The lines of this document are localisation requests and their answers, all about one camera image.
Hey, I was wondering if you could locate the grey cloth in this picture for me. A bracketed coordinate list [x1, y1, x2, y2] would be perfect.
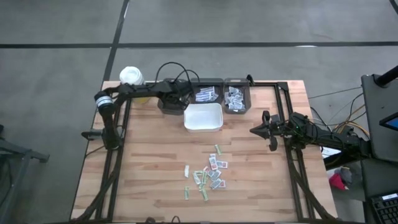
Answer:
[340, 167, 354, 184]

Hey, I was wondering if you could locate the dark grey side cart top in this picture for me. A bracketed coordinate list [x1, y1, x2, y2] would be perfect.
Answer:
[360, 73, 398, 162]

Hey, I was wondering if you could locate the black keyboard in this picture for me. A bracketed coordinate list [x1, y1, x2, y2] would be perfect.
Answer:
[369, 192, 398, 224]

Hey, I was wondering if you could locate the tablet with blue screen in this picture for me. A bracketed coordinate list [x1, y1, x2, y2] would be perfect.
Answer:
[379, 112, 398, 131]

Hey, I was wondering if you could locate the white plastic bin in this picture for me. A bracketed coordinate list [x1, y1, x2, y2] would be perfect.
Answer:
[183, 103, 224, 134]

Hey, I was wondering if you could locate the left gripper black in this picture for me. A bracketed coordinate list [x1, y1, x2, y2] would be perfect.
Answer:
[158, 79, 195, 113]

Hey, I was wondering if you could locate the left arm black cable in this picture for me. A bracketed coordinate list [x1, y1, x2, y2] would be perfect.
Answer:
[154, 61, 200, 86]

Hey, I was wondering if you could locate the white paper sheet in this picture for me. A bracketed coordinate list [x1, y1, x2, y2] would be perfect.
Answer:
[320, 146, 341, 159]

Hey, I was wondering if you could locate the black cart pole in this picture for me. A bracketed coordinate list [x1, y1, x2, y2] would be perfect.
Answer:
[374, 65, 398, 88]

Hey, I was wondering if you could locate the black cart leg bar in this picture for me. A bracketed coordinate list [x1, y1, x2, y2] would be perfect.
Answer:
[323, 149, 373, 170]

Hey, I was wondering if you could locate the narrow grey plastic bin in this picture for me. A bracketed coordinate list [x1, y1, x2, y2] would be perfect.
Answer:
[157, 77, 190, 116]

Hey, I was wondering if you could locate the red cloth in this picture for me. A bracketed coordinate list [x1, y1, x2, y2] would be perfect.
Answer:
[328, 172, 348, 191]

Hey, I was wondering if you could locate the dark grey lower cart shelf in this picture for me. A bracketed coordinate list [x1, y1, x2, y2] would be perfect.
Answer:
[360, 157, 398, 200]

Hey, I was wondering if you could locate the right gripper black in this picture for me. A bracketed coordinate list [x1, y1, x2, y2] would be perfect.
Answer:
[249, 110, 292, 152]

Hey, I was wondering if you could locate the yellow Lysol wipes canister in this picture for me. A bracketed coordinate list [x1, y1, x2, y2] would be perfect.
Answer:
[119, 65, 151, 105]

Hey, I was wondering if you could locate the grey metal stand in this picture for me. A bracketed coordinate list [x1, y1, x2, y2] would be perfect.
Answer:
[0, 124, 50, 224]

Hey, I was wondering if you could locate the wide grey plastic bin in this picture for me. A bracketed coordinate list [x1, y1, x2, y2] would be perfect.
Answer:
[190, 77, 224, 104]

